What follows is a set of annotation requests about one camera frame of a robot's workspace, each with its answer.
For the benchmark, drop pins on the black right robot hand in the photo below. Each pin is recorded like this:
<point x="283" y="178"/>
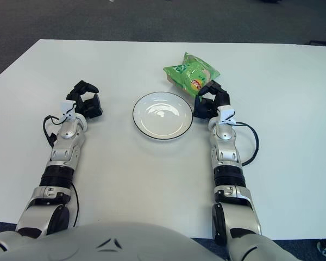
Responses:
<point x="206" y="108"/>

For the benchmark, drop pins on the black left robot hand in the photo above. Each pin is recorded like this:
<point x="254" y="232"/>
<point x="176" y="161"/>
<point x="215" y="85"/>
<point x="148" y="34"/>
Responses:
<point x="91" y="107"/>

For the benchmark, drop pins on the green snack bag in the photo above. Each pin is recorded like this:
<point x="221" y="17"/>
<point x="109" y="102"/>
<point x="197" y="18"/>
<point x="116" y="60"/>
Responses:
<point x="190" y="70"/>

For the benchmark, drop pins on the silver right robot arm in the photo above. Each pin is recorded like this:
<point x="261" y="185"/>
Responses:
<point x="225" y="152"/>

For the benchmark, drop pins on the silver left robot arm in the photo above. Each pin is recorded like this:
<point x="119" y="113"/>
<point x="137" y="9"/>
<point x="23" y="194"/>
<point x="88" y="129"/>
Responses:
<point x="66" y="136"/>

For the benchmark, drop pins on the white plate with black rim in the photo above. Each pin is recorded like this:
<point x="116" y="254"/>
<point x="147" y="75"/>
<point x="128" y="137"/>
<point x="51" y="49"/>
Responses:
<point x="163" y="117"/>

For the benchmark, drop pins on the dark chair base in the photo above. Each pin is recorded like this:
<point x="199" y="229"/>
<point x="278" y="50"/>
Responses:
<point x="323" y="42"/>

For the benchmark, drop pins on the grey robot torso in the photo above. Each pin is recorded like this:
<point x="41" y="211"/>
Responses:
<point x="111" y="244"/>

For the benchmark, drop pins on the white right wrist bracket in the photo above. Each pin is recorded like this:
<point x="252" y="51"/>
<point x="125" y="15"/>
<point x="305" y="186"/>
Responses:
<point x="226" y="112"/>

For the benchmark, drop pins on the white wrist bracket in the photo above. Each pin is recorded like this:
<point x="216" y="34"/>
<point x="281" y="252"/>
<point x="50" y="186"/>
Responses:
<point x="68" y="108"/>
<point x="226" y="112"/>

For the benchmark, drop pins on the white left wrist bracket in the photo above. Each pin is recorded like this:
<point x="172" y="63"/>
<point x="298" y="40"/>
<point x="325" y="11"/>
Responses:
<point x="68" y="108"/>

